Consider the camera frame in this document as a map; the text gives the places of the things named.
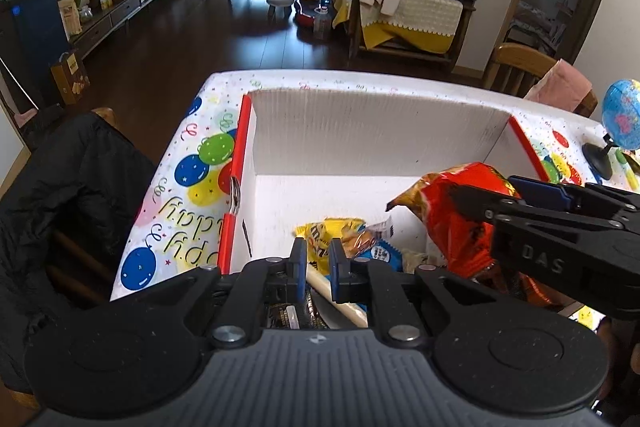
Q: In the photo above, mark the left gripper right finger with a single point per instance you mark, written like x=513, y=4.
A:
x=375, y=285

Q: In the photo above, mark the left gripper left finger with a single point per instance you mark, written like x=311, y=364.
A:
x=261, y=284

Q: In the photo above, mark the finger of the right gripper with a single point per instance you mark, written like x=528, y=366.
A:
x=590, y=200
x=530, y=211

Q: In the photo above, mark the large red snack bag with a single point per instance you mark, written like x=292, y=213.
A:
x=451, y=204

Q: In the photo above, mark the blue snack packet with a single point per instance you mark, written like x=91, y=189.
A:
x=382, y=251

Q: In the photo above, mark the clear pastry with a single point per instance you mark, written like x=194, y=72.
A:
x=356, y=241

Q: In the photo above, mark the yellow gold snack packet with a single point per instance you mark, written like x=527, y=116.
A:
x=318, y=236

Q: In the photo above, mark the balloon print tablecloth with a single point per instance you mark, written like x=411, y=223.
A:
x=180, y=221

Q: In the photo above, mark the pink cloth on chair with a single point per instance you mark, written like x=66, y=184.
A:
x=563, y=87

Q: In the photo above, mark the wooden chair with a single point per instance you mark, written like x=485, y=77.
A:
x=513, y=69

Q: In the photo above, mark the blue desk globe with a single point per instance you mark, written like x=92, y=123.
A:
x=620, y=120

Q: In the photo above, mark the red white cardboard box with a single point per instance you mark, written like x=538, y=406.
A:
x=304, y=155

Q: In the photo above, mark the black jacket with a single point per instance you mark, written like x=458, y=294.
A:
x=68, y=213

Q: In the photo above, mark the brown paper bag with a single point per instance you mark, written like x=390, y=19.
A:
x=70, y=77

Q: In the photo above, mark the small round stool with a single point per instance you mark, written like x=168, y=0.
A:
x=285, y=6

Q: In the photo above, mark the tv cabinet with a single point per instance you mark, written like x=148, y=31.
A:
x=103, y=22

